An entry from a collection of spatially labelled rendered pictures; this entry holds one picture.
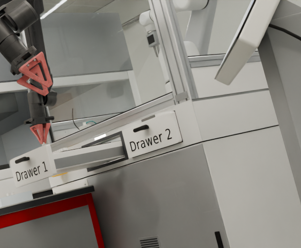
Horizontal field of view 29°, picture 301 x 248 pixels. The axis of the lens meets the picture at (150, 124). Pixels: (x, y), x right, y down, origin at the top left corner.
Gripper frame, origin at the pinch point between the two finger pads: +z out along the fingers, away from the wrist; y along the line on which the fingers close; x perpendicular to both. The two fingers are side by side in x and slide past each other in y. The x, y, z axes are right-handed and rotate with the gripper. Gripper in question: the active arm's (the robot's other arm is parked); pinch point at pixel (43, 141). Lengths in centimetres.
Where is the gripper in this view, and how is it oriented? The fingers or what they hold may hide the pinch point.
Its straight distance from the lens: 229.3
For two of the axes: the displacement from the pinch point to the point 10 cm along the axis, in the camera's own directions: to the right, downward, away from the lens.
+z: 2.0, 9.7, -1.2
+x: -6.2, 2.2, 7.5
